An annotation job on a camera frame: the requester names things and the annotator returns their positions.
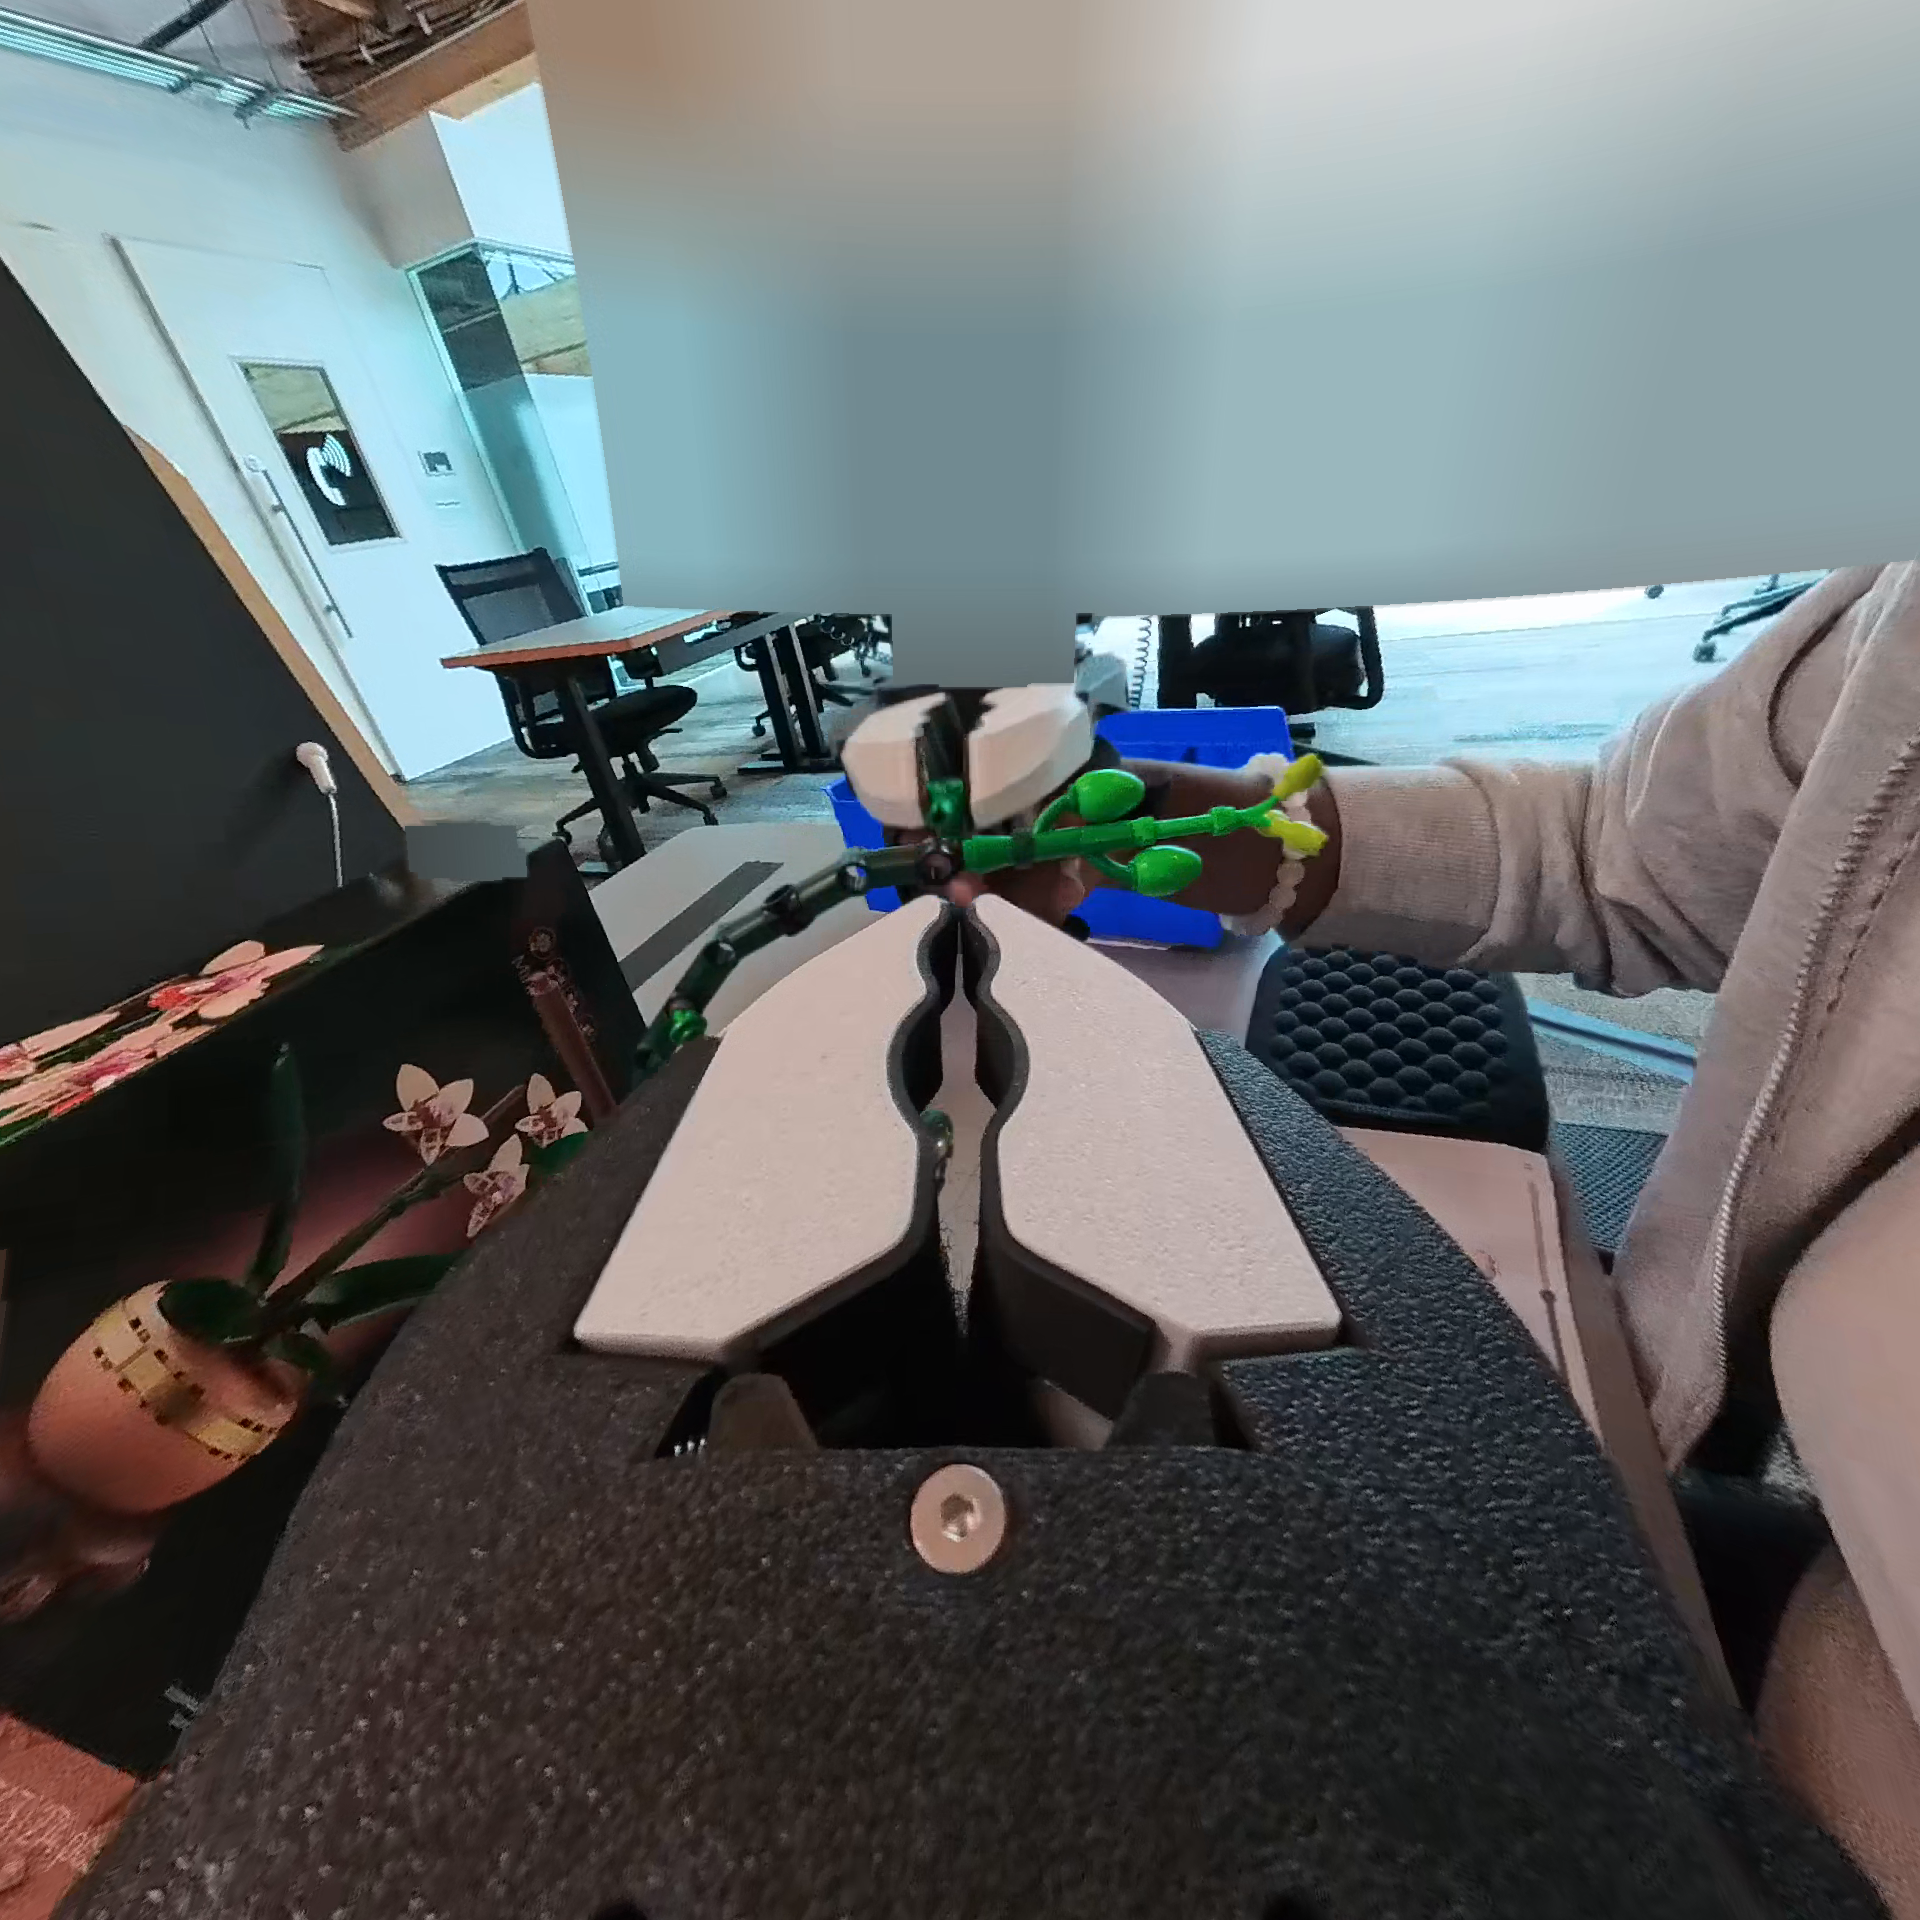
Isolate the white door with phone sign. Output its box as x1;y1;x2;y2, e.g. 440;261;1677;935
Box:
107;238;409;782

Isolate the green toy brick plant stem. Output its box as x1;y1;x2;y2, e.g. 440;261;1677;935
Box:
633;755;1332;1086

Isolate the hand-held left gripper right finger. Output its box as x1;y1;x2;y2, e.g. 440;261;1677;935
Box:
966;894;1347;1375

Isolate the wooden top office table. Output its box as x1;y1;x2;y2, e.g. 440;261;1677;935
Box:
440;605;888;875

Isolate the blue plastic bin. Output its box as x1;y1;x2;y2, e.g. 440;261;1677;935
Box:
824;703;1301;951

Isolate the black honeycomb armrest pad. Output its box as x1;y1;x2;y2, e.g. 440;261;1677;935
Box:
1248;942;1549;1155

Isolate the black mesh office chair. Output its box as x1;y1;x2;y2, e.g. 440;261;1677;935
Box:
433;547;731;875

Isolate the white instruction booklet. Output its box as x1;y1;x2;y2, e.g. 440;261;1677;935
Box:
1332;1123;1744;1705

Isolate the black divider panel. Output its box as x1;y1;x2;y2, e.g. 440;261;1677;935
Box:
0;256;409;1040

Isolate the white cable plug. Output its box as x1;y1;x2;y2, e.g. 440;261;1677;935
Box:
294;737;350;888

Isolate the person's right hand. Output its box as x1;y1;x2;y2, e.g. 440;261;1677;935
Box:
990;757;1296;942

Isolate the person's right forearm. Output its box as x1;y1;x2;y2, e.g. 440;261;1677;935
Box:
1317;561;1920;1001

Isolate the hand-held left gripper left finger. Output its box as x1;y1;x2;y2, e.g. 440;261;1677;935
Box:
573;896;963;1361

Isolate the orchid picture toy box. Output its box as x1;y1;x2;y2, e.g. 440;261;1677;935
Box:
0;837;649;1779

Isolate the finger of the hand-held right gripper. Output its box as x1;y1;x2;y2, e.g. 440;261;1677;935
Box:
957;684;1100;830
837;691;956;831

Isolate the person's beige hoodie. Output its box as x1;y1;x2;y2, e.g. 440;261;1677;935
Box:
1612;780;1920;1502

